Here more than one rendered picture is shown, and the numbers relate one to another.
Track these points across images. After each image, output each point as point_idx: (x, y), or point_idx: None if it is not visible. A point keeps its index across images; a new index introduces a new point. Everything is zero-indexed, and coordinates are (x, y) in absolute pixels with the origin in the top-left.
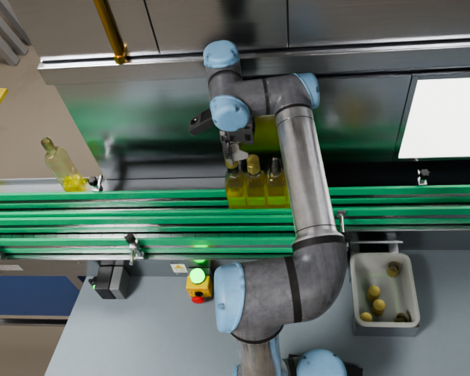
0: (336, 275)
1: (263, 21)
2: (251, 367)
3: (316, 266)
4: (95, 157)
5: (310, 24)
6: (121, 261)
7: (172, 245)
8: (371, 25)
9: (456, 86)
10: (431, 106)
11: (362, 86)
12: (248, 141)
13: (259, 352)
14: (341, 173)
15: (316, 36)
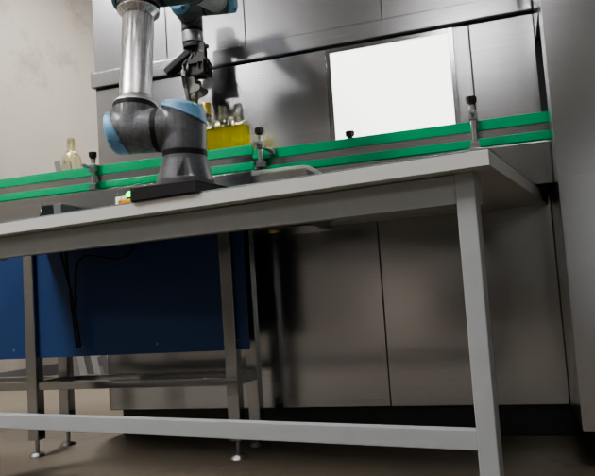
0: None
1: (230, 26)
2: (123, 54)
3: None
4: None
5: (258, 25)
6: (76, 196)
7: (124, 174)
8: (295, 22)
9: (358, 57)
10: (347, 78)
11: (293, 63)
12: (199, 69)
13: (131, 25)
14: None
15: (263, 34)
